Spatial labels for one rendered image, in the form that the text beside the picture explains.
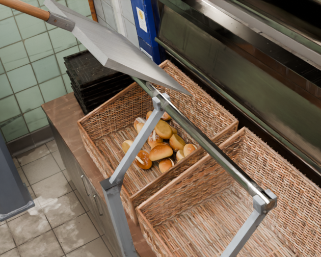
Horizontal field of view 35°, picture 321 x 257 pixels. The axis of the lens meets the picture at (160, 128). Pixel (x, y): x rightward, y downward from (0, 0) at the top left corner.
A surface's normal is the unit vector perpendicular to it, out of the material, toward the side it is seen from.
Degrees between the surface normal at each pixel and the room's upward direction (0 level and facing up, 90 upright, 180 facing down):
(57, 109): 0
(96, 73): 0
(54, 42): 90
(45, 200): 0
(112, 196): 90
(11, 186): 90
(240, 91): 70
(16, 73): 90
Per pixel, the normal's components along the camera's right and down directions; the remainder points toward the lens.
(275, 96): -0.86, 0.11
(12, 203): 0.47, 0.51
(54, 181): -0.14, -0.77
